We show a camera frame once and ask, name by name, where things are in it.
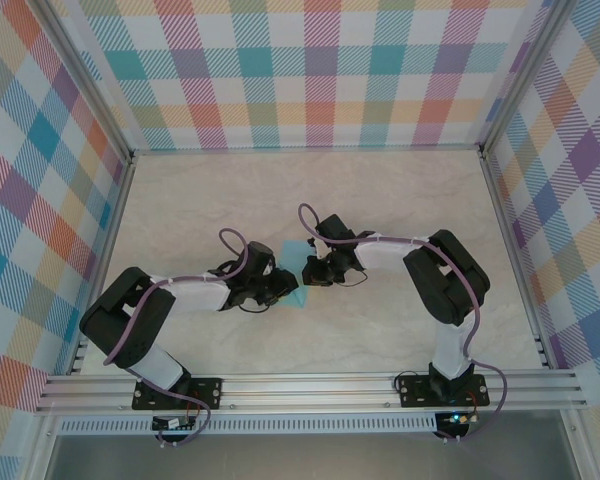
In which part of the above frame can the light blue paper sheet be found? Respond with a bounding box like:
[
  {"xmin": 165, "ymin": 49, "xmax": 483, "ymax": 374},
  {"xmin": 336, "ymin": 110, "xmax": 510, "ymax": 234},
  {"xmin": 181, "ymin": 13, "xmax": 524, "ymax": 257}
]
[{"xmin": 279, "ymin": 240, "xmax": 311, "ymax": 307}]

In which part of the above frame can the small black controller board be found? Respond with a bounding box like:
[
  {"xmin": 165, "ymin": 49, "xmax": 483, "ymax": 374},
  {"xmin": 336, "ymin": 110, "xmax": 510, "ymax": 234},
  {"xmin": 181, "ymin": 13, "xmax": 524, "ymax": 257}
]
[{"xmin": 152, "ymin": 417, "xmax": 199, "ymax": 432}]

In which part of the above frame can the grey metal panel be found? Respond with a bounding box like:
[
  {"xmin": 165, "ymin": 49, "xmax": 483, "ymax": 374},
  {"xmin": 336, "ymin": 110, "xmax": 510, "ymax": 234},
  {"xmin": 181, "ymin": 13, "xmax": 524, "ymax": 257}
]
[{"xmin": 44, "ymin": 432, "xmax": 581, "ymax": 480}]

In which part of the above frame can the small lit controller board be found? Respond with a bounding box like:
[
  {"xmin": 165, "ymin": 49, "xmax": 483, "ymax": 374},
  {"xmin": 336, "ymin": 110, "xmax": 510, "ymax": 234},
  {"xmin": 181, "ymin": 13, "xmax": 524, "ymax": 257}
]
[{"xmin": 437, "ymin": 410, "xmax": 479, "ymax": 426}]

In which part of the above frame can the thin black right camera cable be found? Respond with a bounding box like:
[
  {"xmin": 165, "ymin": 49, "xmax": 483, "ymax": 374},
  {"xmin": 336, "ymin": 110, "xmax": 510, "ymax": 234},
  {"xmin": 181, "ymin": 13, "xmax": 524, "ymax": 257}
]
[{"xmin": 337, "ymin": 269, "xmax": 369, "ymax": 289}]

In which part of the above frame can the aluminium frame crossbar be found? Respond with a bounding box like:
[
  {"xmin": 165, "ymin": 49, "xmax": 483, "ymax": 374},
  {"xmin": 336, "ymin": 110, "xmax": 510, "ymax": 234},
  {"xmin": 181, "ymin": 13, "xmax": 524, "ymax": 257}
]
[{"xmin": 129, "ymin": 143, "xmax": 484, "ymax": 156}]

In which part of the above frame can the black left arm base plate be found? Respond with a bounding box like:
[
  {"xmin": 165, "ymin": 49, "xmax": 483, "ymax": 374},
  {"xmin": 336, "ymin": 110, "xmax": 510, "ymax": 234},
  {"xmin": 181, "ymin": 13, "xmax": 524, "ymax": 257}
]
[{"xmin": 131, "ymin": 377, "xmax": 225, "ymax": 412}]

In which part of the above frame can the aluminium mounting rail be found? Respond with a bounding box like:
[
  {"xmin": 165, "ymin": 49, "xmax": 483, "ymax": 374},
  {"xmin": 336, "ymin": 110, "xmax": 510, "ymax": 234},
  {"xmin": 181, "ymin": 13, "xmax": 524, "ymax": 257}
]
[{"xmin": 34, "ymin": 368, "xmax": 589, "ymax": 415}]

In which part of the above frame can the aluminium table side rail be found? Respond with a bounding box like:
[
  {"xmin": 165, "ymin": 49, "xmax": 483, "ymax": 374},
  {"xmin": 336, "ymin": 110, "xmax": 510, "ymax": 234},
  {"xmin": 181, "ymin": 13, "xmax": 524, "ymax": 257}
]
[
  {"xmin": 479, "ymin": 149, "xmax": 564, "ymax": 371},
  {"xmin": 69, "ymin": 154, "xmax": 137, "ymax": 376}
]

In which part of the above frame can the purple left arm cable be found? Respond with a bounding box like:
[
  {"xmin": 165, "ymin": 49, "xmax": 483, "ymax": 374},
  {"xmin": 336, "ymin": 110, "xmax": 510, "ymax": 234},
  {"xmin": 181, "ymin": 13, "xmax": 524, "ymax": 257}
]
[{"xmin": 102, "ymin": 228, "xmax": 254, "ymax": 449}]

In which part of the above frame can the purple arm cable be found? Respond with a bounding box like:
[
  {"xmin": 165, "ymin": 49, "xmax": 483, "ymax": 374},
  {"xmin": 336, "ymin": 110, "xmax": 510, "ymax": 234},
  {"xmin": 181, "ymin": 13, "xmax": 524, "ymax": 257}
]
[
  {"xmin": 298, "ymin": 203, "xmax": 509, "ymax": 446},
  {"xmin": 102, "ymin": 228, "xmax": 254, "ymax": 449}
]

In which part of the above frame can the perforated metal cable duct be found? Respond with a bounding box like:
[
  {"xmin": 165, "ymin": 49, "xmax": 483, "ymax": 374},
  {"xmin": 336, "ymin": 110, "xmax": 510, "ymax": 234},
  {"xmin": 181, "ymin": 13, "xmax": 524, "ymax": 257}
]
[{"xmin": 54, "ymin": 417, "xmax": 439, "ymax": 435}]

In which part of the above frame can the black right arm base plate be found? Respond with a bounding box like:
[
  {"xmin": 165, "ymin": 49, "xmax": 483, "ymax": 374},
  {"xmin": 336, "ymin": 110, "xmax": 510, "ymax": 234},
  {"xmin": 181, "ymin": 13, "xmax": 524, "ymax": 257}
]
[{"xmin": 397, "ymin": 375, "xmax": 490, "ymax": 409}]

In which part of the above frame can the aluminium frame post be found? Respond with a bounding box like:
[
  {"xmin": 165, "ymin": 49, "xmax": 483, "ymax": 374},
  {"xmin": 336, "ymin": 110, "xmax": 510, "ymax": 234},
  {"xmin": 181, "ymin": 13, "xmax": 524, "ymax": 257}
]
[
  {"xmin": 477, "ymin": 0, "xmax": 569, "ymax": 161},
  {"xmin": 37, "ymin": 0, "xmax": 136, "ymax": 164}
]

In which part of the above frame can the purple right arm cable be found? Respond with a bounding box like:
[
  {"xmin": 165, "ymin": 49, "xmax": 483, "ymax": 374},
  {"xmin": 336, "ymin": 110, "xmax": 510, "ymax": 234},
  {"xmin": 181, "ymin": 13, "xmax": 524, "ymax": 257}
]
[{"xmin": 298, "ymin": 203, "xmax": 509, "ymax": 446}]

